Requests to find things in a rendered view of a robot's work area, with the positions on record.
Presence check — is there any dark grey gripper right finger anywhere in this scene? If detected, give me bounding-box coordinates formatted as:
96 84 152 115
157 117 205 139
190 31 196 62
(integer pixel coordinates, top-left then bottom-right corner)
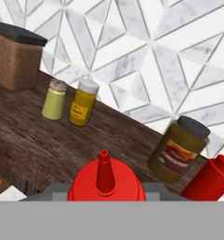
141 182 189 203

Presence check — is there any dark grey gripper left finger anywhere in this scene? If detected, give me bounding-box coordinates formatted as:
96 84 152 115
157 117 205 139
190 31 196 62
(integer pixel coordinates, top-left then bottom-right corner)
20 182 74 203

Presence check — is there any red squeeze condiment bottle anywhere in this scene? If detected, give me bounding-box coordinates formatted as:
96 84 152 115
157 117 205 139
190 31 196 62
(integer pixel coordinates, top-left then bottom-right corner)
67 149 147 203

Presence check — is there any red ketchup bottle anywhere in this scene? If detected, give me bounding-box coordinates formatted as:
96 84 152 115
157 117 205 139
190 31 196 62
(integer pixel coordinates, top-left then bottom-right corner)
180 154 224 202

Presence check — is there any yellow bottle with white cap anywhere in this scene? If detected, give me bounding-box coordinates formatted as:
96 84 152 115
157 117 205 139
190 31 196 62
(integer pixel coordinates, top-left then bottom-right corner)
68 78 100 128

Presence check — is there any pale yellow shaker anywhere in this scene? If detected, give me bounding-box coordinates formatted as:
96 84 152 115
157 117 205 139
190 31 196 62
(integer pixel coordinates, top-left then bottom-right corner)
41 78 67 121

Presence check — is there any olive jar with grey lid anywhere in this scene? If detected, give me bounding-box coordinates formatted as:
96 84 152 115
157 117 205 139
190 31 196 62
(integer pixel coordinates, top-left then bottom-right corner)
147 115 212 185

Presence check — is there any brown jar with black lid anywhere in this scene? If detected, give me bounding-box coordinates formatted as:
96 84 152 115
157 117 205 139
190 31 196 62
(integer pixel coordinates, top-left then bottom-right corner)
0 20 48 92

